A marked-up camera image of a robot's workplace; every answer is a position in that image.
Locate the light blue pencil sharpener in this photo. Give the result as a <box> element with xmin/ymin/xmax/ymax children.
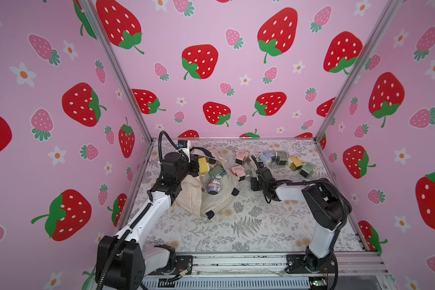
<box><xmin>258</xmin><ymin>151</ymin><xmax>276</xmax><ymax>166</ymax></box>

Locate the pink pencil sharpener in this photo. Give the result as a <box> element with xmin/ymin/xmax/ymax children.
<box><xmin>235</xmin><ymin>150</ymin><xmax>250</xmax><ymax>165</ymax></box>
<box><xmin>231</xmin><ymin>165</ymin><xmax>247</xmax><ymax>181</ymax></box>

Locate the grey green pencil sharpener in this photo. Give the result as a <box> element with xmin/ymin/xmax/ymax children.
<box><xmin>275</xmin><ymin>151</ymin><xmax>288</xmax><ymax>166</ymax></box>

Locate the cream canvas tote bag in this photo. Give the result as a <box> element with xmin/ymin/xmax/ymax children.
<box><xmin>175</xmin><ymin>147</ymin><xmax>240</xmax><ymax>219</ymax></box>

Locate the yellow pencil sharpener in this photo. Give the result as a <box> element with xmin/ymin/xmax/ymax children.
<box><xmin>288</xmin><ymin>156</ymin><xmax>303</xmax><ymax>172</ymax></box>
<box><xmin>198</xmin><ymin>157</ymin><xmax>210</xmax><ymax>175</ymax></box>

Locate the purple pencil sharpener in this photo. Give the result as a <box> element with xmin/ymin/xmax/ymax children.
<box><xmin>206</xmin><ymin>178</ymin><xmax>221</xmax><ymax>195</ymax></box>

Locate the mint green pencil sharpener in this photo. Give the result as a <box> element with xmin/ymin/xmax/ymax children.
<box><xmin>299</xmin><ymin>162</ymin><xmax>317</xmax><ymax>178</ymax></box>

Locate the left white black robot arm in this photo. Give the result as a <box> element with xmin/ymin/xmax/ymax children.
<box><xmin>95</xmin><ymin>160</ymin><xmax>199</xmax><ymax>290</ymax></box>

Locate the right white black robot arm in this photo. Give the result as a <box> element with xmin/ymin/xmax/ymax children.
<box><xmin>250</xmin><ymin>167</ymin><xmax>352</xmax><ymax>273</ymax></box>

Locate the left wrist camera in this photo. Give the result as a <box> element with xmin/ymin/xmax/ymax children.
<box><xmin>160</xmin><ymin>139</ymin><xmax>191</xmax><ymax>174</ymax></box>

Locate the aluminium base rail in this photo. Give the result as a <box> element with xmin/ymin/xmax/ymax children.
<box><xmin>139</xmin><ymin>252</ymin><xmax>398</xmax><ymax>290</ymax></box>

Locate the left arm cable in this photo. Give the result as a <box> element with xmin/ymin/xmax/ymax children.
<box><xmin>95</xmin><ymin>130</ymin><xmax>189</xmax><ymax>290</ymax></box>

